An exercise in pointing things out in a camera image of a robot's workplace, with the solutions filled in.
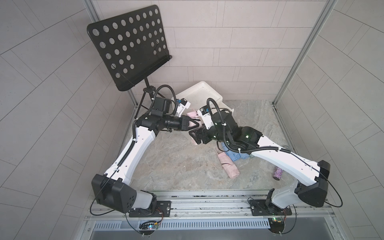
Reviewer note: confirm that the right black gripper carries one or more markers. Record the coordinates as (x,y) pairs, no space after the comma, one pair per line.
(206,137)

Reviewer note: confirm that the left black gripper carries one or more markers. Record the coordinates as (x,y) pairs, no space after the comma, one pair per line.
(181,123)

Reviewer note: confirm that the white three-drawer cabinet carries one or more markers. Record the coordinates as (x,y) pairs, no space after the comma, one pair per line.
(198,94)

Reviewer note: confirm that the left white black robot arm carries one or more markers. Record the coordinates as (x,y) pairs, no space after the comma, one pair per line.
(112,189)

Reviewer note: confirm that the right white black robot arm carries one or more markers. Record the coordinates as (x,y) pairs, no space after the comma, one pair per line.
(311,186)

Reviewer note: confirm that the blue folded umbrella left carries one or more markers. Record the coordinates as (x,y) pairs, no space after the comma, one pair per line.
(232,155)

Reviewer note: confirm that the blue folded umbrella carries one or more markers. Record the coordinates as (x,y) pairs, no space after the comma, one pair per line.
(244,155)
(232,155)

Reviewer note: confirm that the blue folded umbrella right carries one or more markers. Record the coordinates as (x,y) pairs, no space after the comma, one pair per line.
(244,155)

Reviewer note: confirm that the purple glitter bottle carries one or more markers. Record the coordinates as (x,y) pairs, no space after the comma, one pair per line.
(278,171)

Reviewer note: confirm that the black perforated music stand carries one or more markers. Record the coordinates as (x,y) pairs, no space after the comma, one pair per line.
(132,46)

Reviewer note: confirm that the left circuit board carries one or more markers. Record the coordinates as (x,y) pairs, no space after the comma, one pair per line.
(148,228)

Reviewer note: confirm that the circuit board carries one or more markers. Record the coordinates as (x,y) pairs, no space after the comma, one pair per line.
(148,228)
(277,225)

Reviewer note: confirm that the right circuit board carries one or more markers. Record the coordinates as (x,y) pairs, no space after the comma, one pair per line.
(277,225)

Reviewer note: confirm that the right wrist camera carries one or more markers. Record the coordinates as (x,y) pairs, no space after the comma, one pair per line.
(205,115)

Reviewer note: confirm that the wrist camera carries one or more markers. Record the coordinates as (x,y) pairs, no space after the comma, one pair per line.
(182,105)
(205,115)

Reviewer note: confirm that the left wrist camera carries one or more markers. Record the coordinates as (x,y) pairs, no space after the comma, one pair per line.
(182,105)

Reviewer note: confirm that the aluminium mounting rail frame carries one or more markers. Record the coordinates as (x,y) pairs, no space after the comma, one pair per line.
(213,215)

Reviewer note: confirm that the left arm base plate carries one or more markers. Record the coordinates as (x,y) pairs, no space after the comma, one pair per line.
(159,209)

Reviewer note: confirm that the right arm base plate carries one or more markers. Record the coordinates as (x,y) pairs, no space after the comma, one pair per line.
(261,208)

